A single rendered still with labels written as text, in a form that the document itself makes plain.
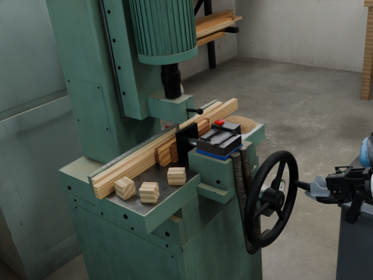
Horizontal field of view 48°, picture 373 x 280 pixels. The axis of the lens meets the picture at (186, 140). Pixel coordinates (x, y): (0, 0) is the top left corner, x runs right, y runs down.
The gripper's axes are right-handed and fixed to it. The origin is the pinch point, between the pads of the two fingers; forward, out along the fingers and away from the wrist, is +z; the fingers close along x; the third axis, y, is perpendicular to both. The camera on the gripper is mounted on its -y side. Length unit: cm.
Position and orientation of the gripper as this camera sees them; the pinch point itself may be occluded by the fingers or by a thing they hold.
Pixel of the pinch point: (310, 194)
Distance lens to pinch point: 132.3
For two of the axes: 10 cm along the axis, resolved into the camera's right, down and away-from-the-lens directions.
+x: -6.3, 4.1, -6.6
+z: -6.9, 1.0, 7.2
